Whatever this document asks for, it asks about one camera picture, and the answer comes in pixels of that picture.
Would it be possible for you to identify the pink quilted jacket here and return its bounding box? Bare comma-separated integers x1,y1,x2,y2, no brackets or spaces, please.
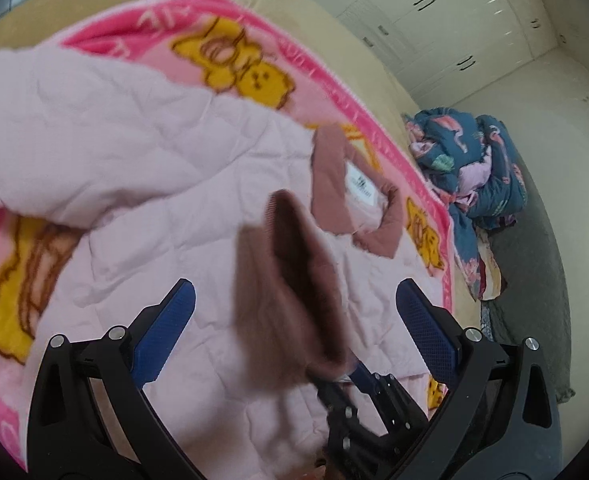
0,50,432,480

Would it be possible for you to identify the blue floral quilt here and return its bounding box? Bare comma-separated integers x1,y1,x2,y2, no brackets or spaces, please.
404,107,530,301

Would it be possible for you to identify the pink printed bear blanket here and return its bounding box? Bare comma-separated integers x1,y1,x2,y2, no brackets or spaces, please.
0,0,455,476

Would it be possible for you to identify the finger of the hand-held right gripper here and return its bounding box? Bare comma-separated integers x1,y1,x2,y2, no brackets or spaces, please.
308,371,375,480
350,357,427,441

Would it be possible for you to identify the bed with beige sheet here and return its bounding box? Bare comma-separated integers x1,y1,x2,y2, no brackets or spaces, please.
0,0,427,171

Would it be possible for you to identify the white wardrobe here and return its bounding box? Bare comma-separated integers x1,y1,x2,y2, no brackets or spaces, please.
269,0,565,106

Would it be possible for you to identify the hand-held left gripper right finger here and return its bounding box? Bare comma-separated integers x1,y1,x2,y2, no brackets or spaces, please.
389,278,562,480

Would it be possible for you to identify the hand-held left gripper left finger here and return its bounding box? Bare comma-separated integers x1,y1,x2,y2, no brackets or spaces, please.
27,278,210,480

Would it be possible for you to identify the grey padded headboard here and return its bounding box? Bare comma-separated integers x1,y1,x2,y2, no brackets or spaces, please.
479,150,580,406

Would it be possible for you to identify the yellow and red blanket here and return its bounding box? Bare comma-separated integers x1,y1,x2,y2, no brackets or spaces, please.
474,237,505,303

